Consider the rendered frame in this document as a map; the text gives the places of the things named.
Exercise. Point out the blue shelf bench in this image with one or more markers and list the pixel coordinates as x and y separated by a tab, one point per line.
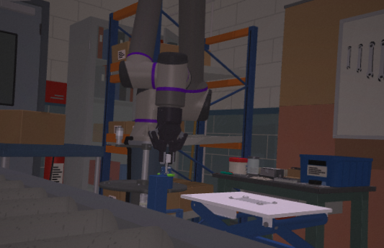
49	150

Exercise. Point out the red canister white label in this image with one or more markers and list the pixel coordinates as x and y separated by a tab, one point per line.
54	168

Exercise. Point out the green crank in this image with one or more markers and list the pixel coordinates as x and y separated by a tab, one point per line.
170	174

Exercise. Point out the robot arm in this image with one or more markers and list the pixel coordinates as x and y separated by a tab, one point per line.
170	77

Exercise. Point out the brown small box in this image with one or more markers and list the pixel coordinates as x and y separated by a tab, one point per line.
293	173

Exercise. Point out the silver wrench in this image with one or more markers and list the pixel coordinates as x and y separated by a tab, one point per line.
349	57

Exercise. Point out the silver metal cylinder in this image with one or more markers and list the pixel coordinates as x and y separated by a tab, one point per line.
119	134

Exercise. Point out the white plunger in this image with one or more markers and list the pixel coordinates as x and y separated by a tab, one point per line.
165	168

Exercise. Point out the grey tin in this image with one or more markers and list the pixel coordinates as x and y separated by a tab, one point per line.
253	165

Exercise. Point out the black bent pipe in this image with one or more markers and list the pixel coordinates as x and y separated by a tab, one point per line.
128	161

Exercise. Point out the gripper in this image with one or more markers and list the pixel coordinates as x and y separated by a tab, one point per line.
169	119

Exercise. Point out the large cardboard box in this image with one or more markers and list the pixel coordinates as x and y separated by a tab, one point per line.
27	127

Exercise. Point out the white tin red lid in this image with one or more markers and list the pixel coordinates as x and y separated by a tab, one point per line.
238	165

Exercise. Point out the grey stacked sacks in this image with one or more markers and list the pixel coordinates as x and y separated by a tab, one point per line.
71	220

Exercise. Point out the blue bin with label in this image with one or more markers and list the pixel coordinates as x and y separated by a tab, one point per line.
337	170

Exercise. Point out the white tool board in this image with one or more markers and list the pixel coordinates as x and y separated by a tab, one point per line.
362	105

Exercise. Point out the blue orange shelf rack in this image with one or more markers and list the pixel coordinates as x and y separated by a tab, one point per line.
250	93

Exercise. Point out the blue lift table white top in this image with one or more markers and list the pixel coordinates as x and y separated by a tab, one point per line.
256	206

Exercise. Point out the grey machine dark screen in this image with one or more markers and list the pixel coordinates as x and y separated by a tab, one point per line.
21	55

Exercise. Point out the red box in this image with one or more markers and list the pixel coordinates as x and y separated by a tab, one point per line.
56	92

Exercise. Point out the grey gearbox housing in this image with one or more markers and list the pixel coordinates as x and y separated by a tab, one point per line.
272	172

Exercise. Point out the grey nest plate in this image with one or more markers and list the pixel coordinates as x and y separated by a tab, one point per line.
253	199

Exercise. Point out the dark green bench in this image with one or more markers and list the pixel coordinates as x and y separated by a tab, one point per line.
334	190

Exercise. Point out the cardboard box with label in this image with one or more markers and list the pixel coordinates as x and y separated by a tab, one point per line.
115	128
120	52

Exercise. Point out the green flat tool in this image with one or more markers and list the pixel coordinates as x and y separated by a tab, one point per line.
225	173

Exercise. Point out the grey metal cabinet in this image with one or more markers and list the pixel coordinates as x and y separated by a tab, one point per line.
83	108

